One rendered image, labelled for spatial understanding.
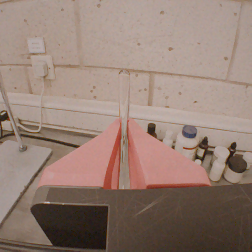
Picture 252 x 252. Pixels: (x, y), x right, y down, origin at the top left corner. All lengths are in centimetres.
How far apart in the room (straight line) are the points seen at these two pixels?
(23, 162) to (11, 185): 9
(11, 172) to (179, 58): 58
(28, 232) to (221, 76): 64
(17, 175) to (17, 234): 18
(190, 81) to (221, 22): 19
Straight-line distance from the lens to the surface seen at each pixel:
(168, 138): 59
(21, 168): 63
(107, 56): 62
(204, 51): 59
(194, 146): 56
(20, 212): 55
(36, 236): 50
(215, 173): 58
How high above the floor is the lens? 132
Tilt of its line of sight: 35 degrees down
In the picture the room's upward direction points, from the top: straight up
